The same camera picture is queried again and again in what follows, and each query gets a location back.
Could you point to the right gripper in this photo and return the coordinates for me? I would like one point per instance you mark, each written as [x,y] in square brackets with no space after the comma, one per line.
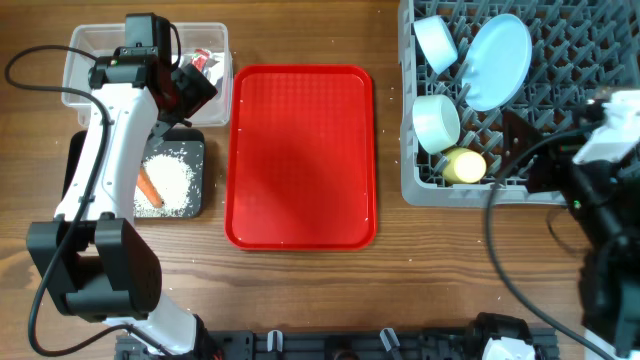
[557,164]

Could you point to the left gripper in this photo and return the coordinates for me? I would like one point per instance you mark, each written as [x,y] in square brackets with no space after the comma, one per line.
[197,88]

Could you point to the white tissue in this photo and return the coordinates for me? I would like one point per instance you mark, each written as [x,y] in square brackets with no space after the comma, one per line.
[214,70]

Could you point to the red snack wrapper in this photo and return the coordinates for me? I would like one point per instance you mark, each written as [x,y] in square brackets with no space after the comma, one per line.
[200,58]

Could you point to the yellow plastic cup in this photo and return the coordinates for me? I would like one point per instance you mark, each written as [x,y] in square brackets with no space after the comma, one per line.
[464,166]

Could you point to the large light blue plate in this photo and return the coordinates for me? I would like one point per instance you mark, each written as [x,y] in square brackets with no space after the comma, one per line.
[498,61]

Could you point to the mint green bowl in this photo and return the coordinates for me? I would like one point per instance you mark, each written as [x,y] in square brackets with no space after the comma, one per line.
[436,122]

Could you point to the white rice pile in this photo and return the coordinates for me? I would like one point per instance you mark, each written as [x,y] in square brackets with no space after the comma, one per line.
[173,179]

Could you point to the orange carrot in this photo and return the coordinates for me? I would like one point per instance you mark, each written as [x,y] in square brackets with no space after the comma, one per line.
[148,189]

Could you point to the small light blue bowl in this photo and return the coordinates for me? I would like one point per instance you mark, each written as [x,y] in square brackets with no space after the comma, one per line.
[436,43]

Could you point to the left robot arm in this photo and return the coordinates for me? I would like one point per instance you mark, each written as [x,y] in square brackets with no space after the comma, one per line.
[92,262]

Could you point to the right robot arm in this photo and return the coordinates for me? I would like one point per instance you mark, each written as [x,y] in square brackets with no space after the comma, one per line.
[584,165]

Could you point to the grey dishwasher rack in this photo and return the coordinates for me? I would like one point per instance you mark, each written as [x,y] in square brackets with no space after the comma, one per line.
[577,46]

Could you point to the black tray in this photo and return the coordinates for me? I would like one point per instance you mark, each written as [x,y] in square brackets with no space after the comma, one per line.
[190,146]

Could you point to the clear plastic bin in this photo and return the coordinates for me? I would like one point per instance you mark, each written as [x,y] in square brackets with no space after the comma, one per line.
[103,39]

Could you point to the red serving tray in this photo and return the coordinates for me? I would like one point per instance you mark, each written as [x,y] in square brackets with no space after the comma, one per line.
[301,172]

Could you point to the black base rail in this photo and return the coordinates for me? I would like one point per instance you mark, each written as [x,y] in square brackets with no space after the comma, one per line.
[433,343]

